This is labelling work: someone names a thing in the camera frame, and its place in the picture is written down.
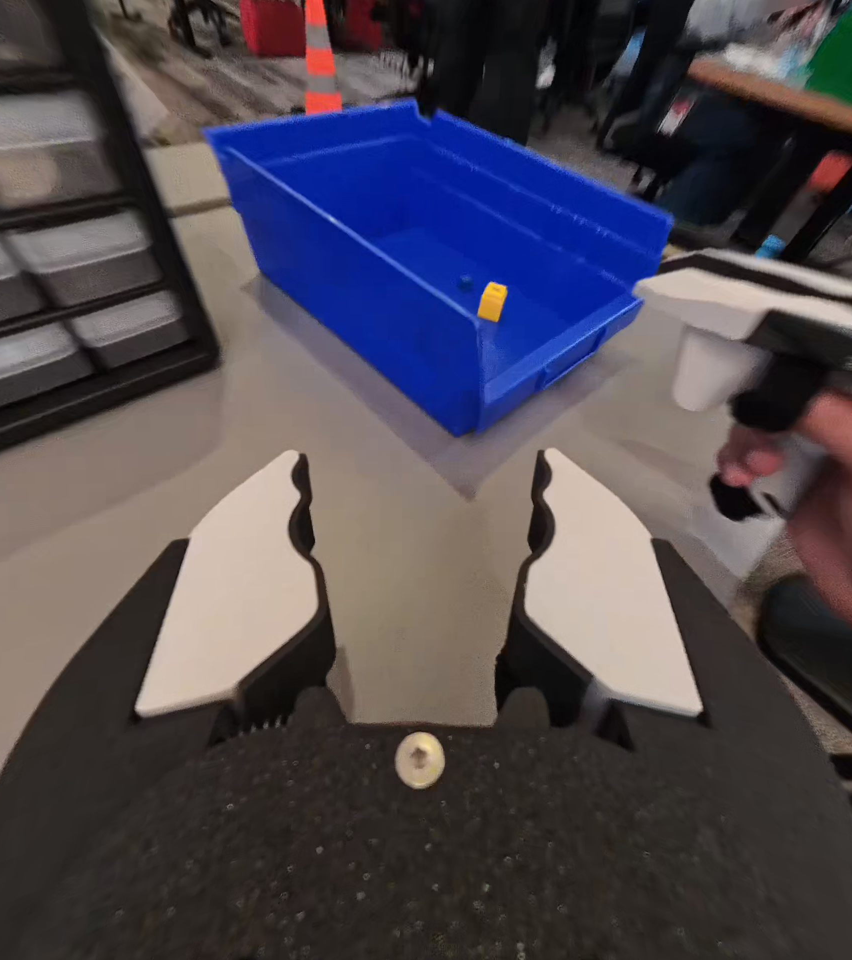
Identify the wooden table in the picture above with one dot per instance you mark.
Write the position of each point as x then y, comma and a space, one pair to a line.
771, 94

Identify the array of clear drawers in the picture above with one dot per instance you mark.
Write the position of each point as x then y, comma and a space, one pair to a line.
81, 255

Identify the small yellow cube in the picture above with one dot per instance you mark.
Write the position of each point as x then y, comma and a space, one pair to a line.
492, 304

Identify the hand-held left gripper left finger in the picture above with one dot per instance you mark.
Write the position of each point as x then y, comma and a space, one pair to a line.
231, 615

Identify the blue plastic bin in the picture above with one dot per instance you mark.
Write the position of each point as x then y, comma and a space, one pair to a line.
336, 225

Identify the black drawer cabinet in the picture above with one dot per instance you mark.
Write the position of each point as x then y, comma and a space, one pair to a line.
96, 409

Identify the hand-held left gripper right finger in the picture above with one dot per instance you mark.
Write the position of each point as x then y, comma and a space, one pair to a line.
613, 615

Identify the red box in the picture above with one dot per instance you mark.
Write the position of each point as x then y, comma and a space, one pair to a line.
364, 22
272, 26

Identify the orange traffic cone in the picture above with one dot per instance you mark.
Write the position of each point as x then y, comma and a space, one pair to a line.
322, 67

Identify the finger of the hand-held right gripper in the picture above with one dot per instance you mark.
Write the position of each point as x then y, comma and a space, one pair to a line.
711, 307
741, 261

